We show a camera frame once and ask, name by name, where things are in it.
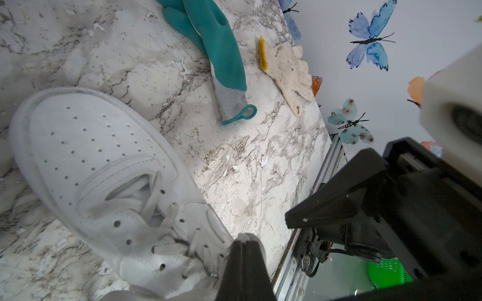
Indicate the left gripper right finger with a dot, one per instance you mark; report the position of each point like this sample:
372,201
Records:
257,283

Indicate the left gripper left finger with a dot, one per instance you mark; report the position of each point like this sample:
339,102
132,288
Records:
233,280

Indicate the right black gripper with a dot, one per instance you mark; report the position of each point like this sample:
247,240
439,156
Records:
427,212

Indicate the white sneaker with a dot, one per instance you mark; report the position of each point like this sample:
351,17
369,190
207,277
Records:
116,183

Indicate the green plastic basket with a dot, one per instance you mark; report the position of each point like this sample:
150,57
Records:
388,273

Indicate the beige work glove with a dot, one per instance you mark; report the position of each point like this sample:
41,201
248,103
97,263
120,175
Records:
285,66

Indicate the aluminium front rail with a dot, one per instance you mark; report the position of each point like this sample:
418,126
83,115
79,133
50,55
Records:
289,281

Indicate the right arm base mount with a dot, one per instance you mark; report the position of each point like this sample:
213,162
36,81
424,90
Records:
357,239

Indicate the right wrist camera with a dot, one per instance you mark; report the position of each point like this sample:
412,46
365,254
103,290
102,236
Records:
451,113

